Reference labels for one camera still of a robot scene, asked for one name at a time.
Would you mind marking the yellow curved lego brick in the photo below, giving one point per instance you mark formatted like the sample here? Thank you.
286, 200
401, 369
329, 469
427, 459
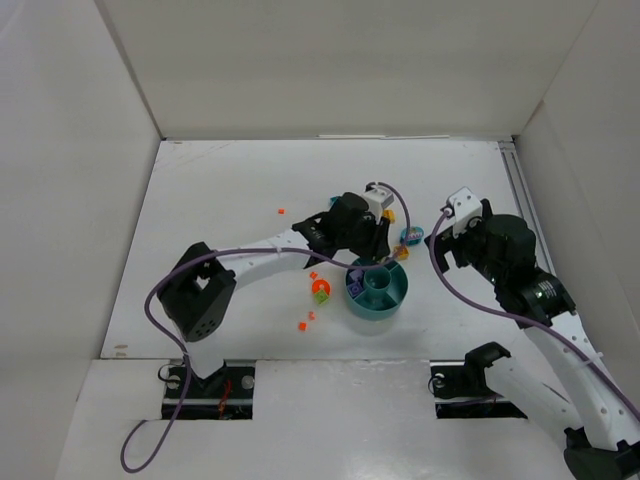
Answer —
390, 215

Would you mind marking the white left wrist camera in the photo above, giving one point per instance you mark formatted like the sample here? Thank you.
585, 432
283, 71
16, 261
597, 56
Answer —
378, 198

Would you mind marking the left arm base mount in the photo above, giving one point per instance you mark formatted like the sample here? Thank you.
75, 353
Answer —
227, 396

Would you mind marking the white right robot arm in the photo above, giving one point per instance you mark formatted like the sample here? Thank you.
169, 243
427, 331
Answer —
595, 425

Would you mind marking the yellow square lego brick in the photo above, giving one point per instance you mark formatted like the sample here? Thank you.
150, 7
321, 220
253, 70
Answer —
400, 253

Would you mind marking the aluminium rail at right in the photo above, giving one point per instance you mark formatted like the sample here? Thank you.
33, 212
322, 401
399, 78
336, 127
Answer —
523, 200

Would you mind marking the orange round dome lego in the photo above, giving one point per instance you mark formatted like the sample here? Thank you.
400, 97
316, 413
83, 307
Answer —
320, 284

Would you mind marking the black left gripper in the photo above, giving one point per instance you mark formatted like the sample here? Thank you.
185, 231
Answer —
376, 235

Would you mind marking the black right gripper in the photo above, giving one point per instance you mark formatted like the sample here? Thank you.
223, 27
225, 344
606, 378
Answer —
451, 244

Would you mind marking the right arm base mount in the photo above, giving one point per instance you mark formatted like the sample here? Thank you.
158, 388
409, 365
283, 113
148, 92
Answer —
460, 390

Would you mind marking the teal frog lotus lego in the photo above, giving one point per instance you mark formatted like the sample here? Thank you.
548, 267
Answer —
412, 236

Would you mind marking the lime green square lego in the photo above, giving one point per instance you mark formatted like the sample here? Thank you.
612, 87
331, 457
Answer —
321, 297

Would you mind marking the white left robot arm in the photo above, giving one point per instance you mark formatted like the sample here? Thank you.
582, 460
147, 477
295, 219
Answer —
196, 294

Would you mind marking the teal round divided container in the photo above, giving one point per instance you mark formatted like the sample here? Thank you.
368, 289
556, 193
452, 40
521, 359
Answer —
384, 290

